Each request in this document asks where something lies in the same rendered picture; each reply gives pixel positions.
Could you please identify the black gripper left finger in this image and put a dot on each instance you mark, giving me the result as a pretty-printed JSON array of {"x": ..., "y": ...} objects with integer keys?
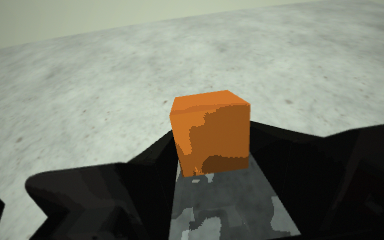
[{"x": 143, "y": 187}]

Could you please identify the orange block with dark square face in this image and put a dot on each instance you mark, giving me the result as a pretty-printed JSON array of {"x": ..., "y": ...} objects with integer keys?
[{"x": 211, "y": 132}]

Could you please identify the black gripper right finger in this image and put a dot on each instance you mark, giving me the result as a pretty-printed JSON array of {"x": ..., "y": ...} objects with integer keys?
[{"x": 311, "y": 174}]

